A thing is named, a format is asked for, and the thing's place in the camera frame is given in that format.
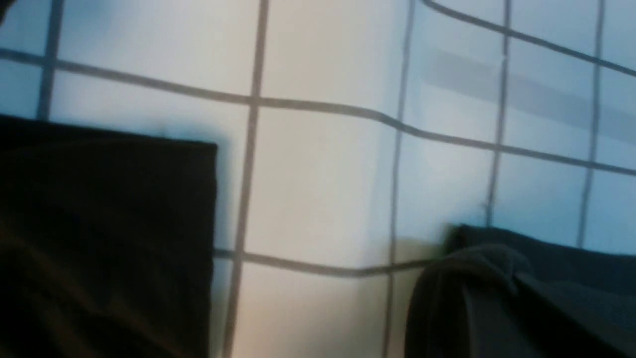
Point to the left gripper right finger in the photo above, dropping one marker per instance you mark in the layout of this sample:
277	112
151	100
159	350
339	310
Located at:
494	293

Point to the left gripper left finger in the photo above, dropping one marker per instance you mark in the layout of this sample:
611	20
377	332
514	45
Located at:
106	243

